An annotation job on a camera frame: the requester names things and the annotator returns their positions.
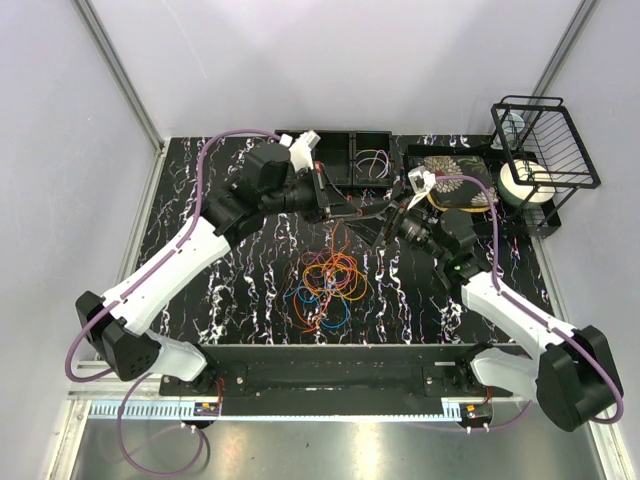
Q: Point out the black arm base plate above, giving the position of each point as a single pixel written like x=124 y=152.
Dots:
x=332 y=382

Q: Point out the black tray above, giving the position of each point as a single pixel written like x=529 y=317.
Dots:
x=509 y=217

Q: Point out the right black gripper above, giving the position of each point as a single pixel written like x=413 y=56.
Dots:
x=371 y=229

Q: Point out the white ceramic bowl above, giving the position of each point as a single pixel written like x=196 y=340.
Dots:
x=526 y=188

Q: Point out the pale blue cup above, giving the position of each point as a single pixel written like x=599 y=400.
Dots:
x=512 y=125

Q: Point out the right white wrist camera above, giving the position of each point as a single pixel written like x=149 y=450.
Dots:
x=421 y=180

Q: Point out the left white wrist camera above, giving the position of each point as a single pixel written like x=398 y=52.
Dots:
x=300 y=149

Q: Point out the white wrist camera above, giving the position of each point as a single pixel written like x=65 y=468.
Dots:
x=421 y=180
x=300 y=149

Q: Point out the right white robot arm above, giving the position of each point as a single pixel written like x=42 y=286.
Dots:
x=568 y=372

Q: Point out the aluminium ruler rail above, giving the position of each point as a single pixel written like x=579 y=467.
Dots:
x=183 y=410

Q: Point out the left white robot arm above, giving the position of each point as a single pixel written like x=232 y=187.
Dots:
x=117 y=322

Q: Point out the black three-compartment bin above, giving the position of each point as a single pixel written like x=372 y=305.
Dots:
x=356 y=159

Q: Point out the black wire dish rack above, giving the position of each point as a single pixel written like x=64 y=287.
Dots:
x=551 y=139

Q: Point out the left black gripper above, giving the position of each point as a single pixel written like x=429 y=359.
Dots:
x=336 y=203

